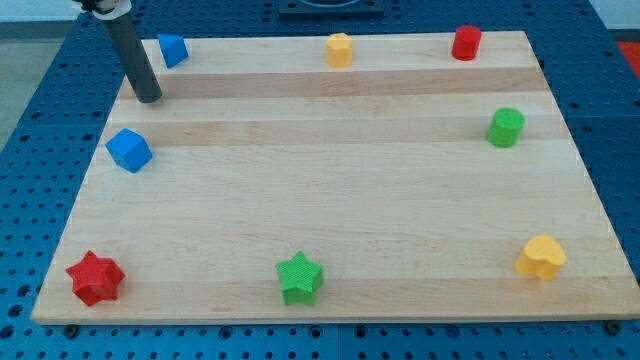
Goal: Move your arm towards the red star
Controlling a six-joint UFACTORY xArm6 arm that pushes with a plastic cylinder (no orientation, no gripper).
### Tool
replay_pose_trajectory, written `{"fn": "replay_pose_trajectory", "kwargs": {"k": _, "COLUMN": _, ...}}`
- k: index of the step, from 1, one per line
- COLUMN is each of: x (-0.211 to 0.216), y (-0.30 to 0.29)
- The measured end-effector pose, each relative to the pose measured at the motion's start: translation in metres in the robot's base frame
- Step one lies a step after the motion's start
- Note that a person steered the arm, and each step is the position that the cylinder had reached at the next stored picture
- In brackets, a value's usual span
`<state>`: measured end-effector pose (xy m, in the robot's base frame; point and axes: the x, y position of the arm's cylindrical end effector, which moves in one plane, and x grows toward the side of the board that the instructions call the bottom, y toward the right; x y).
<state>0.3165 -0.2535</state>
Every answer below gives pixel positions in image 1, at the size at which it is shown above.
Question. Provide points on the yellow hexagonal block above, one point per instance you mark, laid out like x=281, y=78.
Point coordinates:
x=339, y=50

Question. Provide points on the green cylinder block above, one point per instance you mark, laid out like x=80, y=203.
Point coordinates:
x=506, y=127

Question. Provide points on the blue triangular prism block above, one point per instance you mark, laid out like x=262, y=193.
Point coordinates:
x=173, y=48

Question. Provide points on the red cylinder block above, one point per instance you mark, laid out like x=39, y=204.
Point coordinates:
x=466, y=43

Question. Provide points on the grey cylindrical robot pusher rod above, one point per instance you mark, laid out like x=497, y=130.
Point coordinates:
x=133, y=58

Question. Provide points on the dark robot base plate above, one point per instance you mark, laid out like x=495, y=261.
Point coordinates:
x=299, y=8

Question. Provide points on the yellow heart block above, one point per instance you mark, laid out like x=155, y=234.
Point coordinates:
x=542, y=257

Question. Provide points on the red star block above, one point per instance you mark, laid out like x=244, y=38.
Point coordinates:
x=95, y=279

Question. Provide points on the green star block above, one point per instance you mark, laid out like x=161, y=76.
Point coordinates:
x=300, y=279

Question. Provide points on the wooden board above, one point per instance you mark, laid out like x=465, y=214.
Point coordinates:
x=381, y=172

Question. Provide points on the blue cube block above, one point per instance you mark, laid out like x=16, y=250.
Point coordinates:
x=129, y=150

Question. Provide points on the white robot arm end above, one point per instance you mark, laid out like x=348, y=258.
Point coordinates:
x=105, y=9

